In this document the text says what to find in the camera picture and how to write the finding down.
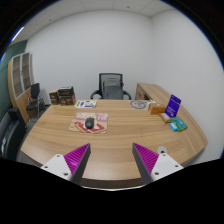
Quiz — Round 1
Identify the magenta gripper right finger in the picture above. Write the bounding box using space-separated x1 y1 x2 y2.
132 143 182 185

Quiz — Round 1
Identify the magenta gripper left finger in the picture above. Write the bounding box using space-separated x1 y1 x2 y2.
42 143 91 185

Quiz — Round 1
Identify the black computer mouse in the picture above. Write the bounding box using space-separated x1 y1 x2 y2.
85 117 94 129

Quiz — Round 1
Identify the red patterned mouse pad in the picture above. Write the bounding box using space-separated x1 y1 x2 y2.
69 112 108 134

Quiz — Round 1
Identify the blue small box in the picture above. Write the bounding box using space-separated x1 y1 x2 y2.
169 122 178 131

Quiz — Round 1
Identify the wooden office desk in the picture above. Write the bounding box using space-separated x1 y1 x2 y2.
19 99 209 189

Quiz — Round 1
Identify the green box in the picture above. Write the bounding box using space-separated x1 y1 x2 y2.
171 117 188 131

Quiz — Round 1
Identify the small yellow box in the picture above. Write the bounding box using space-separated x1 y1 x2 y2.
159 113 171 123

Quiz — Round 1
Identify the orange cardboard box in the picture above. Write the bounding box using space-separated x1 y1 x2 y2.
148 103 166 115

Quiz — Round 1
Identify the white green leaflet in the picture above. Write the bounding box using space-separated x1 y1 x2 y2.
75 100 97 108

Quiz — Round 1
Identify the round grey coaster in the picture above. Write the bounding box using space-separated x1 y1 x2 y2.
130 100 147 110

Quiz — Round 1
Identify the purple standing sign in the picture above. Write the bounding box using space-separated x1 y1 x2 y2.
165 95 181 118

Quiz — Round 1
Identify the black leather sofa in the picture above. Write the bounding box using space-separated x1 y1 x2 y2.
0 108 26 161

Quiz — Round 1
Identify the dark cardboard box right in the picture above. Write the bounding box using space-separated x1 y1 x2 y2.
58 86 75 105

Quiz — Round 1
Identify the wooden side return desk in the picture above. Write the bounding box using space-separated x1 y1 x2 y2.
135 83 170 109

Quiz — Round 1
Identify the brown cardboard box left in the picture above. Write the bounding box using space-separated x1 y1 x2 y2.
49 89 59 105

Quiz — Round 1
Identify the black side chair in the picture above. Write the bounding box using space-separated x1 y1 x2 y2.
26 83 46 113

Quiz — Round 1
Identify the grey mesh office chair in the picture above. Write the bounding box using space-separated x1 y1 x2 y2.
90 73 132 100

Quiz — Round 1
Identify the wooden glass-door cabinet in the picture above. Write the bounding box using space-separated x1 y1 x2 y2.
8 52 35 123

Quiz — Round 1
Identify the silver desk cable grommet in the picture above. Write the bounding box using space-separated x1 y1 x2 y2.
157 146 167 154

